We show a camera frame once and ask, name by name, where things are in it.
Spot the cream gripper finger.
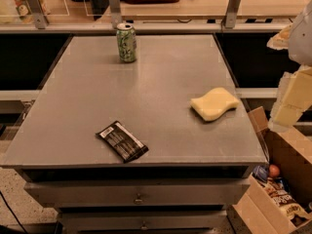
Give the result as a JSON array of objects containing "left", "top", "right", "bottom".
[
  {"left": 268, "top": 65, "right": 312, "bottom": 133},
  {"left": 266, "top": 25, "right": 291, "bottom": 50}
]

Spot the yellow sponge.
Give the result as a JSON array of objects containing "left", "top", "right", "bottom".
[{"left": 190, "top": 88, "right": 240, "bottom": 122}]

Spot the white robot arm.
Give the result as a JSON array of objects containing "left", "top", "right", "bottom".
[{"left": 267, "top": 1, "right": 312, "bottom": 133}]

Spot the black rxbar chocolate wrapper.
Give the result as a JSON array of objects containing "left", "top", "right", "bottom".
[{"left": 96, "top": 121, "right": 149, "bottom": 163}]

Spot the red apple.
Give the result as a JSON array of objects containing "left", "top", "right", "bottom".
[{"left": 269, "top": 165, "right": 281, "bottom": 178}]

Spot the brown snack bag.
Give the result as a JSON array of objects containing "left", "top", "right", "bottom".
[{"left": 263, "top": 178, "right": 311, "bottom": 221}]

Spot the cardboard box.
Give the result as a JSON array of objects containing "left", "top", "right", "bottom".
[{"left": 233, "top": 107, "right": 312, "bottom": 234}]

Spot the green soda can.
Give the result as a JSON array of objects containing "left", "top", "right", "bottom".
[{"left": 116, "top": 23, "right": 137, "bottom": 63}]

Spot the upper grey drawer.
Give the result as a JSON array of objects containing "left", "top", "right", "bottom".
[{"left": 25, "top": 179, "right": 250, "bottom": 209}]

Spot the grey drawer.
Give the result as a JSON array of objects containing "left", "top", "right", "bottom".
[
  {"left": 25, "top": 179, "right": 250, "bottom": 209},
  {"left": 58, "top": 211, "right": 227, "bottom": 233}
]

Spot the lower grey drawer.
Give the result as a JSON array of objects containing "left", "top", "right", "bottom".
[{"left": 58, "top": 211, "right": 227, "bottom": 233}]

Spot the colourful snack package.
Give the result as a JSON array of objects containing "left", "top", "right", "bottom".
[{"left": 0, "top": 0, "right": 50, "bottom": 24}]

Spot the right metal bracket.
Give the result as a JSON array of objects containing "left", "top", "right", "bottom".
[{"left": 223, "top": 0, "right": 241, "bottom": 28}]

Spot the metal bracket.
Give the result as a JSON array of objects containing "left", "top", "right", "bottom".
[
  {"left": 26, "top": 0, "right": 49, "bottom": 29},
  {"left": 223, "top": 0, "right": 241, "bottom": 28},
  {"left": 108, "top": 0, "right": 123, "bottom": 28}
]

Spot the middle metal bracket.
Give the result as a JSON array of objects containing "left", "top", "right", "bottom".
[{"left": 108, "top": 0, "right": 123, "bottom": 28}]

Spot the left metal bracket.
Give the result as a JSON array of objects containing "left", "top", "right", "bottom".
[{"left": 26, "top": 0, "right": 49, "bottom": 29}]

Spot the black floor cable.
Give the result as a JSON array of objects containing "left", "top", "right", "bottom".
[{"left": 0, "top": 192, "right": 28, "bottom": 234}]

